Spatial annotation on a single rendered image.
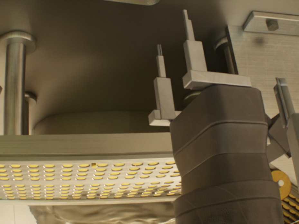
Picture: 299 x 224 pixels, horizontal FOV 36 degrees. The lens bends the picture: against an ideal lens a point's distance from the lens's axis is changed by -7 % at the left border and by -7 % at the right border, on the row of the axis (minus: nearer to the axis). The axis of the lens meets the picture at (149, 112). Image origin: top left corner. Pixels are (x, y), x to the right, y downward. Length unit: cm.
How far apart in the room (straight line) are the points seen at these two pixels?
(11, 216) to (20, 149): 386
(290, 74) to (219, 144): 28
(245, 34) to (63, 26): 21
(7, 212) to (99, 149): 388
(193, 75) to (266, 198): 9
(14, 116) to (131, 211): 28
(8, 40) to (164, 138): 21
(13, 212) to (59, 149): 387
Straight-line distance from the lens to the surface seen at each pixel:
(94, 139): 48
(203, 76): 31
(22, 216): 432
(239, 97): 32
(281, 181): 50
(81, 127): 75
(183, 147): 34
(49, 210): 74
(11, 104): 52
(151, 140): 49
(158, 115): 36
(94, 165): 50
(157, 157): 49
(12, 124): 51
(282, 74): 57
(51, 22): 53
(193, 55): 32
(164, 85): 37
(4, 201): 67
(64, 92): 69
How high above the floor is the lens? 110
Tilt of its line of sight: 23 degrees down
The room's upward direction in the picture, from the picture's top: 174 degrees clockwise
